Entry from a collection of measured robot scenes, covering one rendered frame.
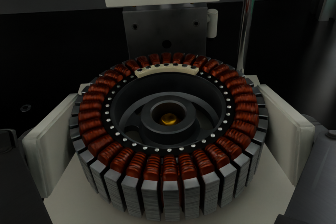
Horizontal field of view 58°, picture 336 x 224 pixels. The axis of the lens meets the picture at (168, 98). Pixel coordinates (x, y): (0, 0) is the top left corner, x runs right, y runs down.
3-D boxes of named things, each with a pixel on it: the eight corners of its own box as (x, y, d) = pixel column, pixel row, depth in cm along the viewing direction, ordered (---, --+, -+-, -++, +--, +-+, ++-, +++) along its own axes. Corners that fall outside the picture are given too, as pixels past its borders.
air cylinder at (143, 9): (206, 59, 30) (208, 6, 26) (130, 63, 30) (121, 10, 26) (200, 34, 34) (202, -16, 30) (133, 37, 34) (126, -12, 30)
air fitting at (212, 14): (217, 42, 30) (219, 13, 28) (205, 42, 30) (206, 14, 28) (215, 36, 31) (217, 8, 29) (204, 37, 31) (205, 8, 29)
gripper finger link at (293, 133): (298, 125, 13) (317, 125, 13) (255, 84, 19) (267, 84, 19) (293, 188, 13) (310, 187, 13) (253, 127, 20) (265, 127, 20)
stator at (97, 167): (283, 221, 15) (301, 178, 13) (63, 230, 15) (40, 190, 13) (239, 84, 24) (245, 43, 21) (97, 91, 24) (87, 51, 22)
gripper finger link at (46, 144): (49, 199, 14) (32, 199, 14) (86, 135, 20) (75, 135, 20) (38, 137, 13) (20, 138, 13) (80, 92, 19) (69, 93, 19)
